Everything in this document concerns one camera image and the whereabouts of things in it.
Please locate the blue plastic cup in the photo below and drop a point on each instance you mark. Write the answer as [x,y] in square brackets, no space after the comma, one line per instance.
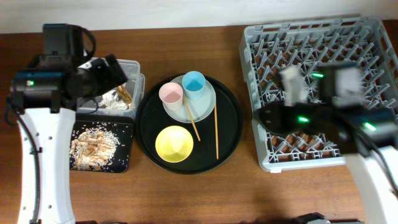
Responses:
[193,84]

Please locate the white paper napkin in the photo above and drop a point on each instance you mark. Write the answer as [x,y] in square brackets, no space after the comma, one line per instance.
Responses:
[112,101]

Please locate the round black serving tray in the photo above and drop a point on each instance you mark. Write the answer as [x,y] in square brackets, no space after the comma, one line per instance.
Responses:
[151,118]

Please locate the black rectangular tray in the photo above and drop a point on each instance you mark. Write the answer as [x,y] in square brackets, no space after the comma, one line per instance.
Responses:
[119,124]

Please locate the grey dishwasher rack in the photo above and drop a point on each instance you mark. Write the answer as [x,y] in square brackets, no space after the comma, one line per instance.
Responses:
[266,49]

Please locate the yellow bowl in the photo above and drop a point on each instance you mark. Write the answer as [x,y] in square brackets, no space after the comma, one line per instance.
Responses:
[174,144]

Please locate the pink plastic cup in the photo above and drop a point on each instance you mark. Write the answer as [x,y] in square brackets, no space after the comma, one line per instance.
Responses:
[171,94]

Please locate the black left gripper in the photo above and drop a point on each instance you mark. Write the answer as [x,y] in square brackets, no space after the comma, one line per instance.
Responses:
[113,78]

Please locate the grey round plate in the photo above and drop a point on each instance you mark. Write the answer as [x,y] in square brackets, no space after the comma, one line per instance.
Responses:
[200,108]

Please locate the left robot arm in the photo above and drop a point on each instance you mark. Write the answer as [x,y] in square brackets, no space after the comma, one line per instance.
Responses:
[44,98]

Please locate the food scraps and rice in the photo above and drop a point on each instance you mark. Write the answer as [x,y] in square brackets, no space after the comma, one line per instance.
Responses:
[98,149]

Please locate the gold foil wrapper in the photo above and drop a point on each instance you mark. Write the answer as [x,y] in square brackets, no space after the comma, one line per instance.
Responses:
[125,95]

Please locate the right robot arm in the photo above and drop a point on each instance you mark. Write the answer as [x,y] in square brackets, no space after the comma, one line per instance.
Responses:
[366,138]

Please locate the clear plastic waste bin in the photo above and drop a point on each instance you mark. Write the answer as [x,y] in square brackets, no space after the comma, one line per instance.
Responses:
[135,86]

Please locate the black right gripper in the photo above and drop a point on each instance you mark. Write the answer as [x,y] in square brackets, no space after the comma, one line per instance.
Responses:
[283,124]

